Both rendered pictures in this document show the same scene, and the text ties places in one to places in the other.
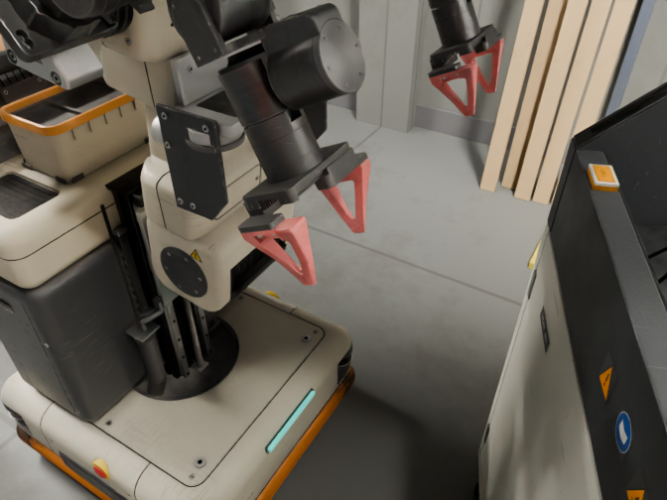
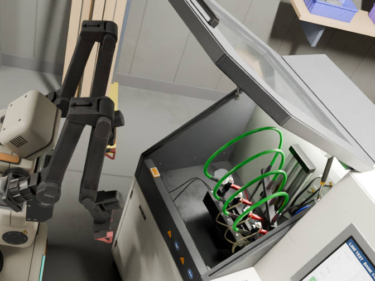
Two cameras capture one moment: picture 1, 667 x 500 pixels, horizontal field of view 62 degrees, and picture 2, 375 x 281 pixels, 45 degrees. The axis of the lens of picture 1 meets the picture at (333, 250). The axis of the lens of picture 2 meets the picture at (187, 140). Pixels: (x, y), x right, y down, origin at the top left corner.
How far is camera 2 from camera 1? 1.36 m
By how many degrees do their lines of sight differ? 39
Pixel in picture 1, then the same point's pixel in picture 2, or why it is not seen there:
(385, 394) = (60, 240)
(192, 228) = (24, 223)
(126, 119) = not seen: outside the picture
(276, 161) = (101, 220)
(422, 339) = (65, 207)
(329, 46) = (119, 200)
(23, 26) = (17, 203)
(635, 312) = (174, 218)
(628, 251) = (168, 199)
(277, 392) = (30, 262)
